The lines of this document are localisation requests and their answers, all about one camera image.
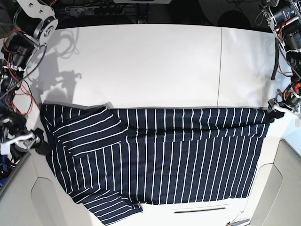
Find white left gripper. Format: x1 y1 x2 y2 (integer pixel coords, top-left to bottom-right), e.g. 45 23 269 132
265 89 294 123

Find black round stool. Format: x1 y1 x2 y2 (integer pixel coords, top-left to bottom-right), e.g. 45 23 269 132
217 10 251 29

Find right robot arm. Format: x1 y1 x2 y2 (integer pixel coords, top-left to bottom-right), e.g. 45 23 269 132
0 0 58 155

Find grey chair left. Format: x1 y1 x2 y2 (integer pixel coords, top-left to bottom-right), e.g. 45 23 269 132
0 153 93 226

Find grey chair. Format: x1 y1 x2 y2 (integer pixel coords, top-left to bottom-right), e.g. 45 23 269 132
243 140 301 226
0 153 93 226

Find navy white-striped T-shirt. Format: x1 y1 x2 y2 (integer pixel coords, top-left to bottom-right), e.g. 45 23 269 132
40 104 269 225

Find metal scissors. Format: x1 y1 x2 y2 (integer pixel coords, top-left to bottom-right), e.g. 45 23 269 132
226 219 251 226

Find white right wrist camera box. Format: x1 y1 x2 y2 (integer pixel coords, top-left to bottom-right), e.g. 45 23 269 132
0 142 11 155

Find grey chair right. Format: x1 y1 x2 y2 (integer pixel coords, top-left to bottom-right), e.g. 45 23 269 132
243 140 301 226

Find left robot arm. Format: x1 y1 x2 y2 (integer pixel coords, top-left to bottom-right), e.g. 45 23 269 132
260 0 301 123

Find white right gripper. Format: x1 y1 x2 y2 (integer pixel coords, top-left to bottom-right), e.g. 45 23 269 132
2 128 49 155

